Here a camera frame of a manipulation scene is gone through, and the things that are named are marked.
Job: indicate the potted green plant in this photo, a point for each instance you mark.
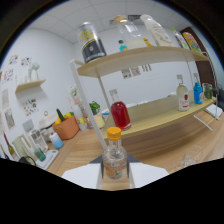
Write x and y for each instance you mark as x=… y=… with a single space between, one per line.
x=94 y=107

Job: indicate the white notebook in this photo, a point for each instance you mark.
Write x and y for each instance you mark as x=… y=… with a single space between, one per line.
x=214 y=111

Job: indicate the white board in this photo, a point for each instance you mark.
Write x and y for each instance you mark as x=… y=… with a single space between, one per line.
x=50 y=158

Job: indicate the yellow cartoon can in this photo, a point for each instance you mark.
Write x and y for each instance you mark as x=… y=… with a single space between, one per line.
x=192 y=42

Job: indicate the red liquid bottle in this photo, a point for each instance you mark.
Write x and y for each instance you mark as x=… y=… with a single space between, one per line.
x=120 y=116

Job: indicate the white-frame wooden shelf rack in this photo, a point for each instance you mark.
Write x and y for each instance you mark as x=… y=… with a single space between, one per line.
x=150 y=113

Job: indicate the small green glass jar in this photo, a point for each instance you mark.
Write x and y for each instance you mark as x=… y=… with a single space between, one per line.
x=207 y=91

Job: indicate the ceiling air vent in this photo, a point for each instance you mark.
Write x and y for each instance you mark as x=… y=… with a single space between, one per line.
x=135 y=17

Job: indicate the white milk bottle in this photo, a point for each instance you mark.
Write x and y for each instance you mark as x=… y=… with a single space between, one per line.
x=157 y=31

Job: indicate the small blue white bottle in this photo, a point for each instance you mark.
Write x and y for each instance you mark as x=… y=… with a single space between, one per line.
x=56 y=141

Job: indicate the black handbag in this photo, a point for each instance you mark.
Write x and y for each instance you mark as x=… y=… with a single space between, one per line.
x=27 y=160

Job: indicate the clear bottle orange cap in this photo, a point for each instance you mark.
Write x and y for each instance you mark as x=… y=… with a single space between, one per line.
x=114 y=160

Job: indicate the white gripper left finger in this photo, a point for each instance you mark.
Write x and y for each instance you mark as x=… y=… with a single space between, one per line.
x=83 y=175

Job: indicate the blue bottle silver cap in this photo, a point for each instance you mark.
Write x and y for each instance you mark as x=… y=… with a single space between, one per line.
x=198 y=93

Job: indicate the brown door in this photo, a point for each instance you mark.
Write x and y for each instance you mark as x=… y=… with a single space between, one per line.
x=203 y=66

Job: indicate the clear bottle red label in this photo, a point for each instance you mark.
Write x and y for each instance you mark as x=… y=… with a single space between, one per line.
x=183 y=98

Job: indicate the green cup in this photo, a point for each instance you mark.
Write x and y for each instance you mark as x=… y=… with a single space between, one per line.
x=40 y=155

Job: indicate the clear bottle green cap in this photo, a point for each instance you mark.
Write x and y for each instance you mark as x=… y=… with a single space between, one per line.
x=180 y=39

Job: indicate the wooden wall shelf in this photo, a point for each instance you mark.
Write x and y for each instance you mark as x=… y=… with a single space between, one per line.
x=30 y=85

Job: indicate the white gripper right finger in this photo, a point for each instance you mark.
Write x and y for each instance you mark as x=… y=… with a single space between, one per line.
x=146 y=173

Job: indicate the green toy cucumber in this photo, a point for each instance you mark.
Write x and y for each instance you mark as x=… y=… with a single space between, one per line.
x=60 y=115

